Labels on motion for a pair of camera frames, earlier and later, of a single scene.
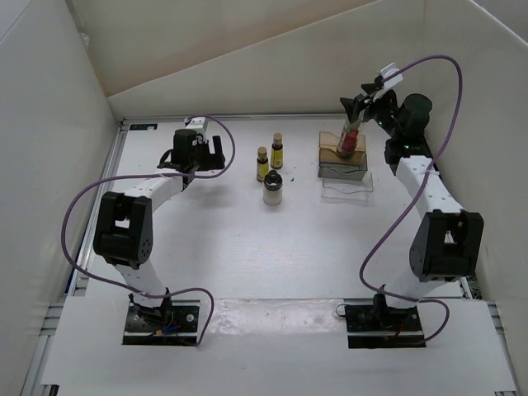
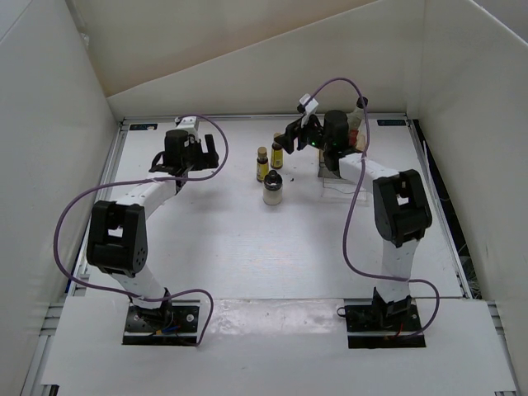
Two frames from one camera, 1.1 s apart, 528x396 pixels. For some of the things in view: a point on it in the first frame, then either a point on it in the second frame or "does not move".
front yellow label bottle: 261,171 does not move
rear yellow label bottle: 277,152 does not move
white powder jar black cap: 272,189 does not move
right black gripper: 370,106 → 294,129
